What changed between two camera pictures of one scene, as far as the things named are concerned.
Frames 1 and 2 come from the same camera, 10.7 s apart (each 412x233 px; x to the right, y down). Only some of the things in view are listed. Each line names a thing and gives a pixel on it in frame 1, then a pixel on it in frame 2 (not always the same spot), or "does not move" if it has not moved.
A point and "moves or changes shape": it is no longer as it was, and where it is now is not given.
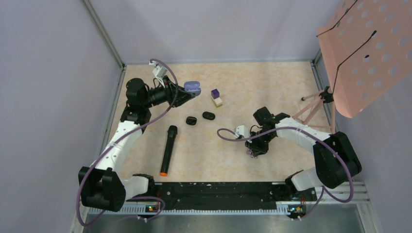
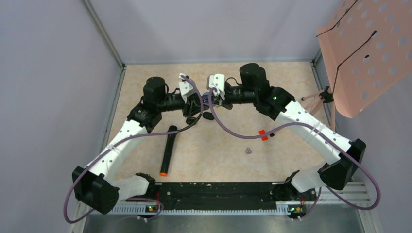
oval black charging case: [209, 115] does not move
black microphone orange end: [171, 136] does not move
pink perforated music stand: [367, 45] does not move
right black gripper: [256, 148] → [224, 103]
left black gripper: [181, 96] → [193, 106]
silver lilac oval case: [193, 87] moves or changes shape
